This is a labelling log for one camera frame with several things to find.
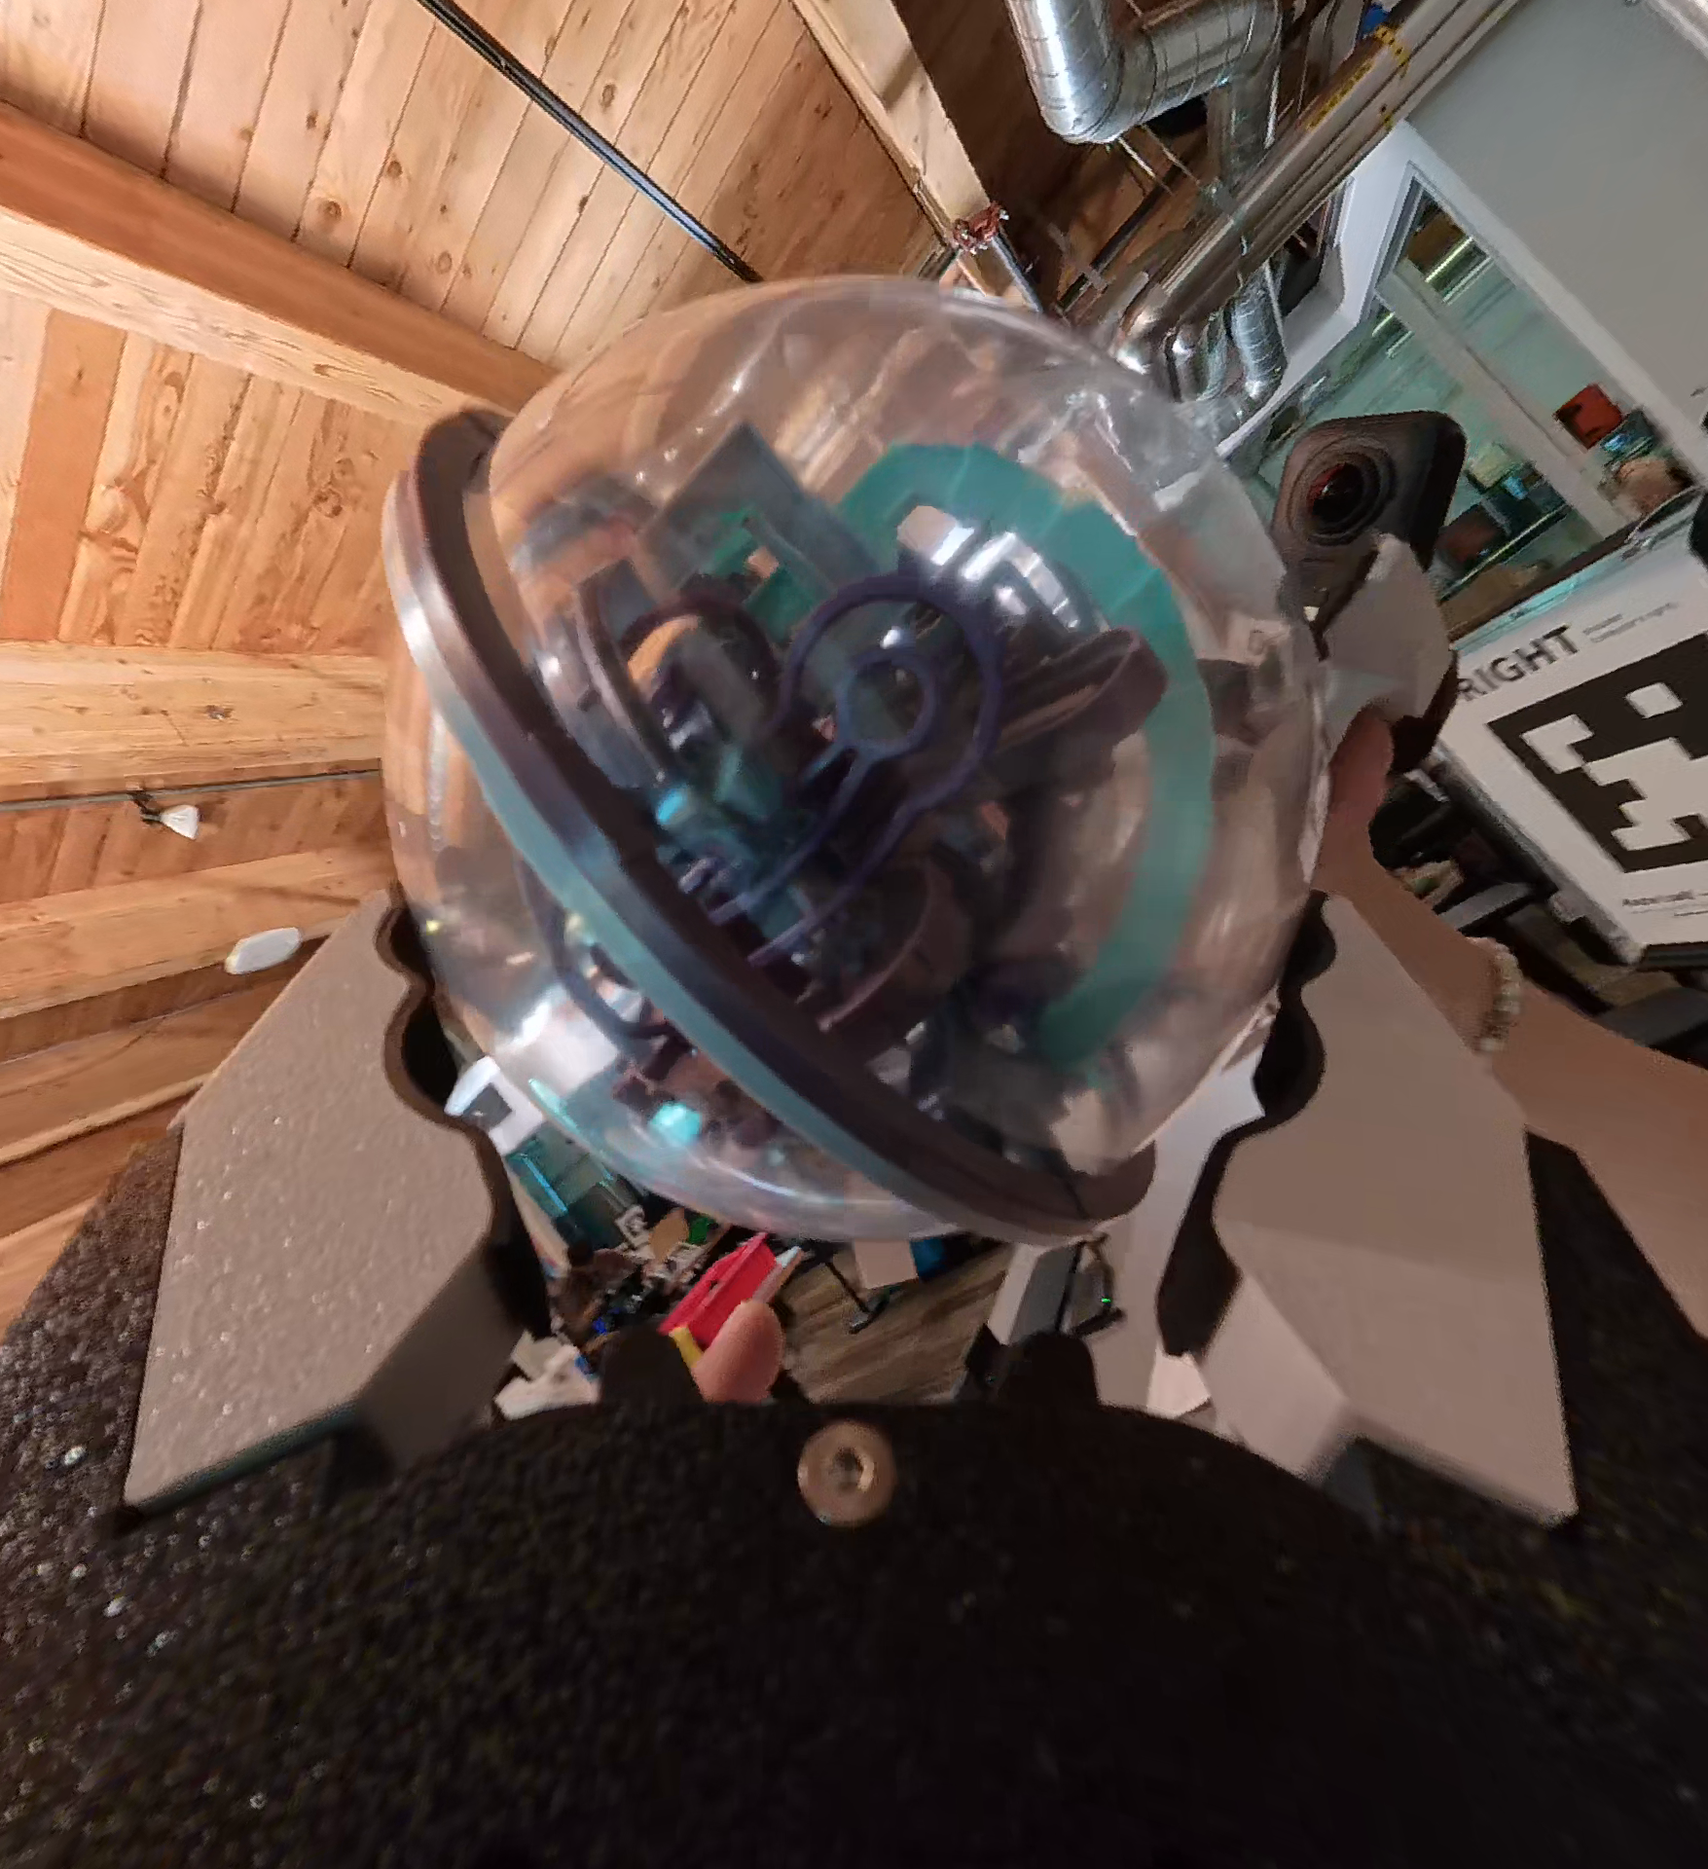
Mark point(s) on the white ceiling sensor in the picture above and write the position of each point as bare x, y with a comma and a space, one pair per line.
263, 950

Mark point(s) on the person's right hand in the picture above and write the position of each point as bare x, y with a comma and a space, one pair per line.
1358, 818

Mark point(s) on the round metal duct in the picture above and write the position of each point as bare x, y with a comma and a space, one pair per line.
1161, 60

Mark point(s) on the person's left hand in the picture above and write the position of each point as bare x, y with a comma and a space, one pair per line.
735, 1352

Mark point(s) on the clear plastic maze ball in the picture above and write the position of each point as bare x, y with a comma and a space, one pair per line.
855, 762

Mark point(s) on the person's right forearm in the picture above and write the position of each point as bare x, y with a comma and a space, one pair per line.
1671, 1169

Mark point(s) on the white spot lamp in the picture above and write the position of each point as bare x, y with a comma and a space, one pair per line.
175, 818

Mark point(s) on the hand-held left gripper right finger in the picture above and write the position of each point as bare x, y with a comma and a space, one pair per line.
1392, 1257

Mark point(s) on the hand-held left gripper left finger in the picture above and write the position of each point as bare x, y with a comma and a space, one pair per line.
301, 1240

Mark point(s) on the red yellow box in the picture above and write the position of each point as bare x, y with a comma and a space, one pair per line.
723, 1286

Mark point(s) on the black ceiling light track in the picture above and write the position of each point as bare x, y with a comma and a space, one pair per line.
606, 146

